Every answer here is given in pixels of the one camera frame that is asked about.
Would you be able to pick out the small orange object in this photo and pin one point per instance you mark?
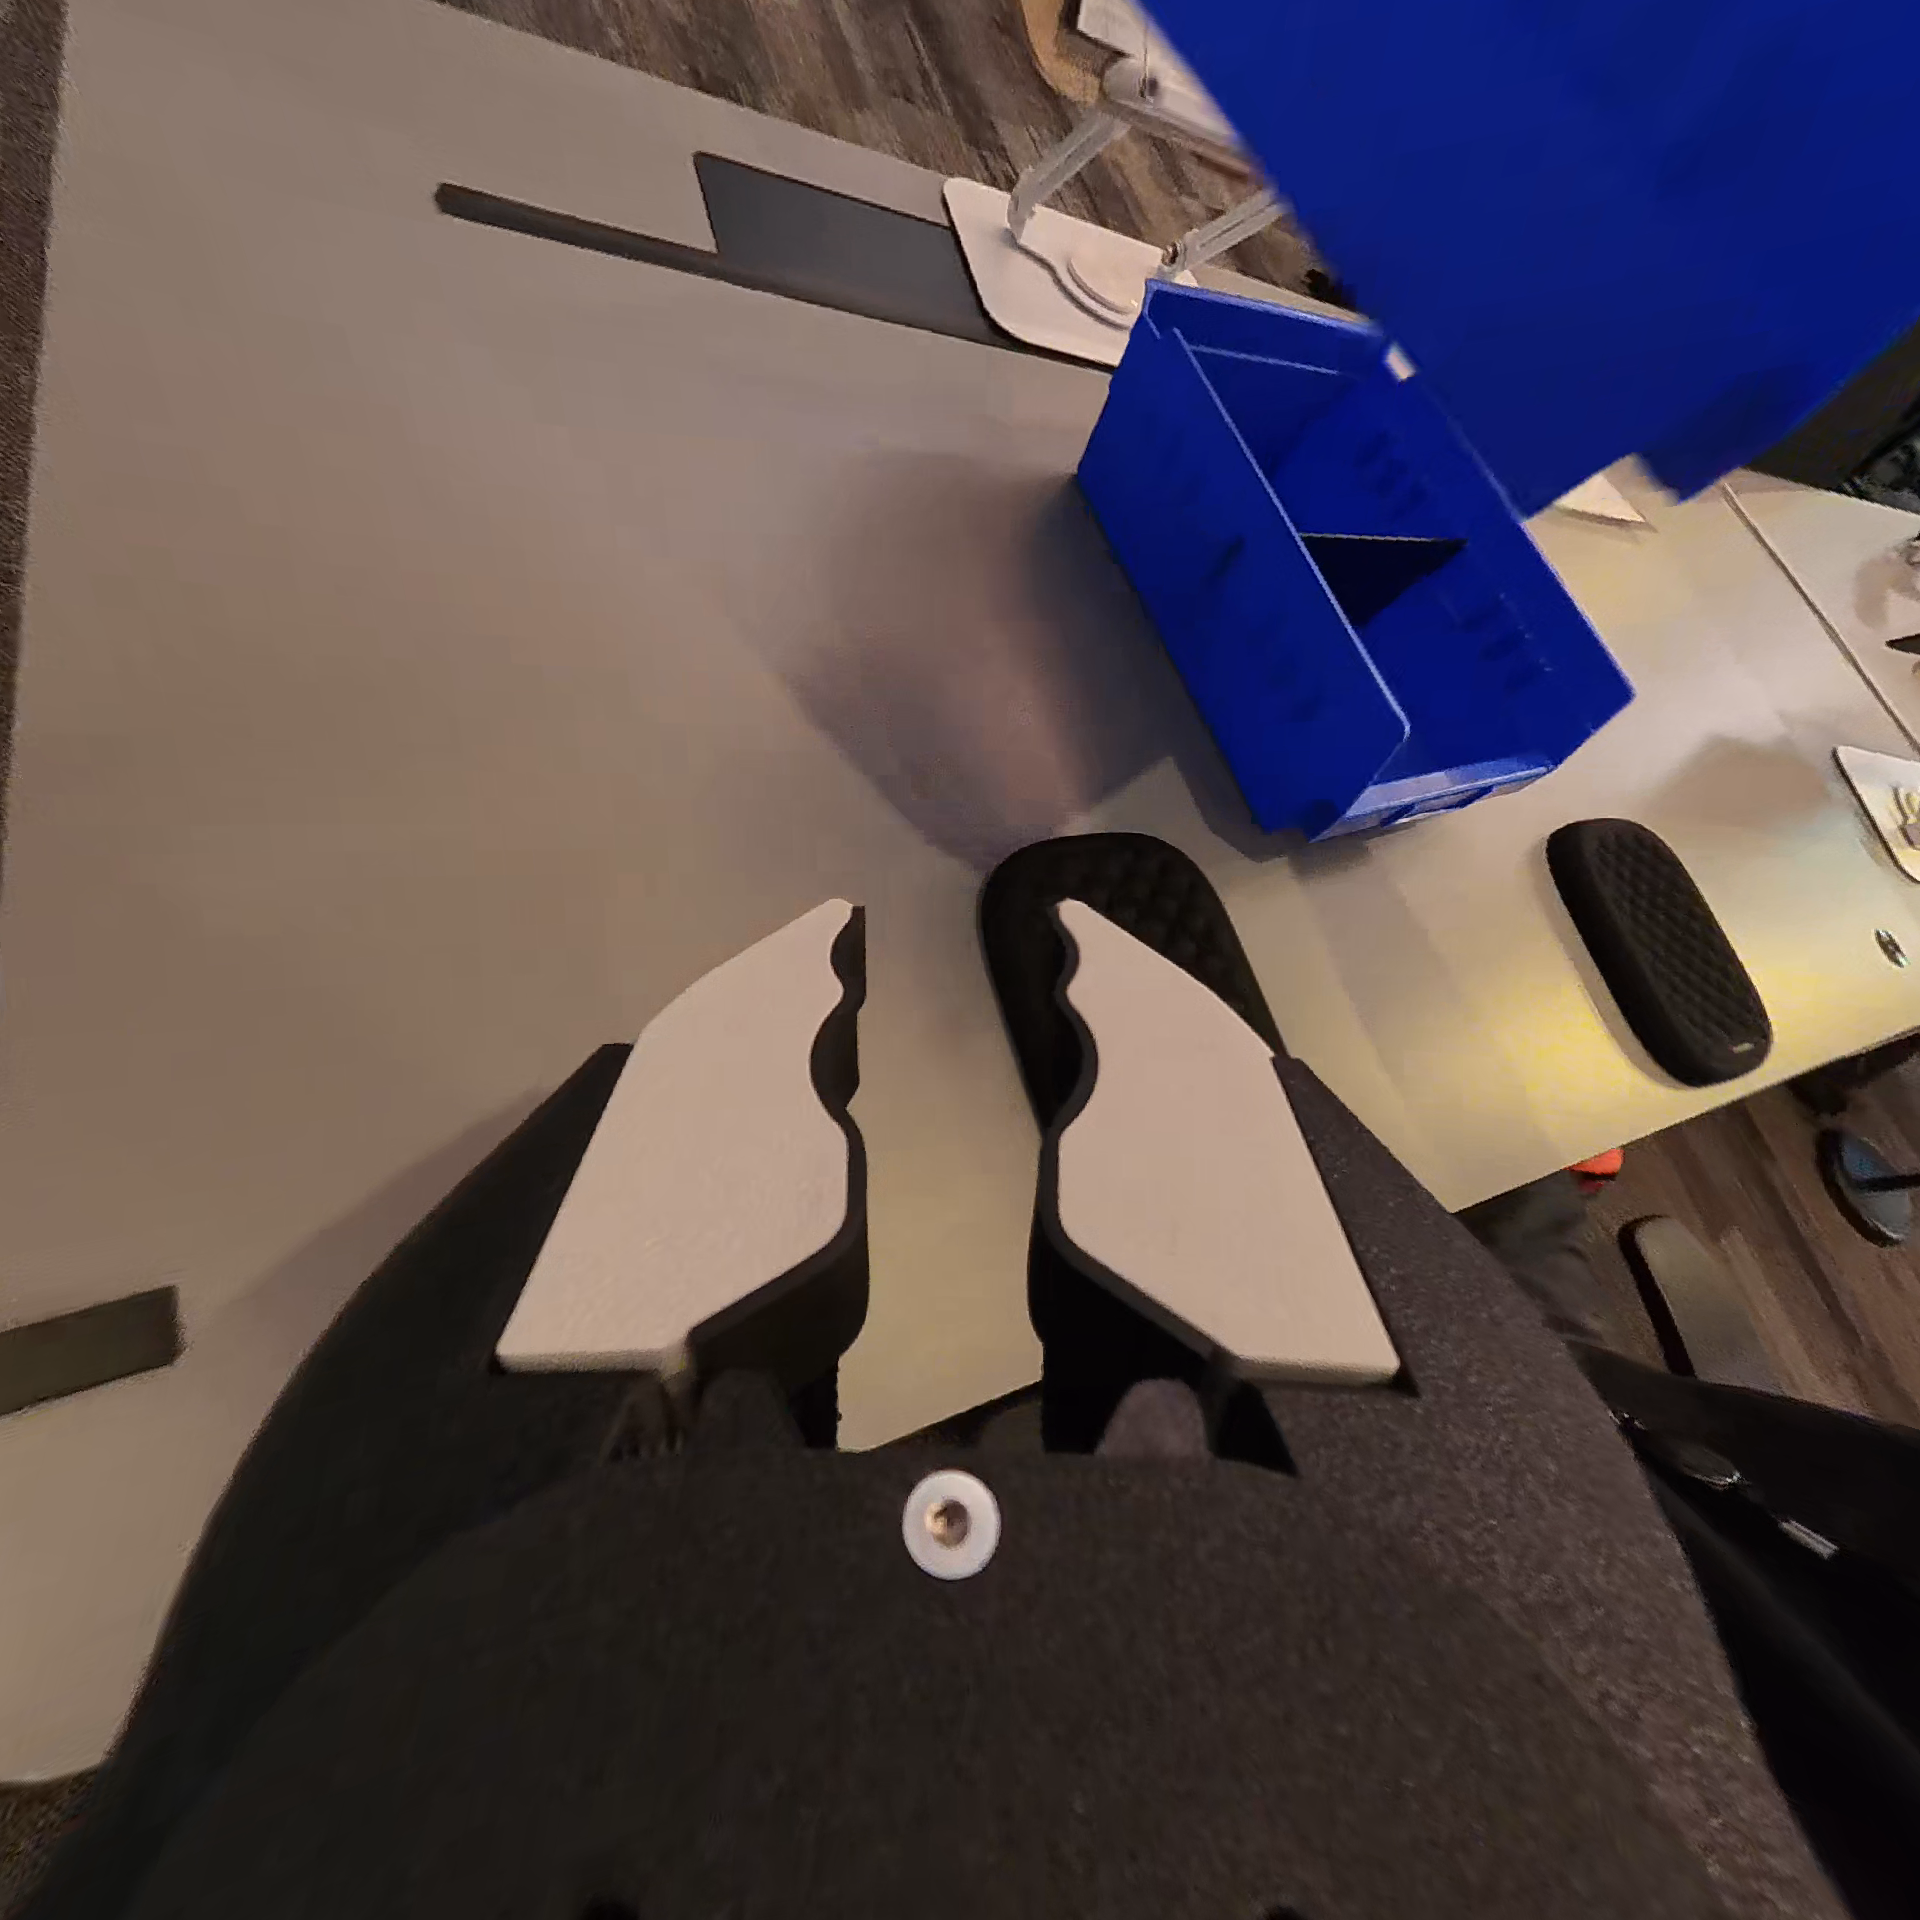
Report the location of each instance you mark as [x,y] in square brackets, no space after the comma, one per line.
[1602,1166]

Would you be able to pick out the black wrist rest pad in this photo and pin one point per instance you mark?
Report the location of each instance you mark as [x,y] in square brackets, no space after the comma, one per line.
[1140,900]
[1650,944]

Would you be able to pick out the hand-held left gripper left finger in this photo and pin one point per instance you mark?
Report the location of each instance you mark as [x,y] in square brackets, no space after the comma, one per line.
[707,1187]

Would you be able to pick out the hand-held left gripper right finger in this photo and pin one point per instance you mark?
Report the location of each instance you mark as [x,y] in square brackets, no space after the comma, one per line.
[1216,1201]

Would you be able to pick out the blue divided plastic bin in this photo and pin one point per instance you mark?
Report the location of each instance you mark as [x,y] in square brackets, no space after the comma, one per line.
[1201,600]

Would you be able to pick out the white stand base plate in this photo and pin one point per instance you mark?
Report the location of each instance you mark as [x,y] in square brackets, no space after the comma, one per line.
[1881,796]
[1036,287]

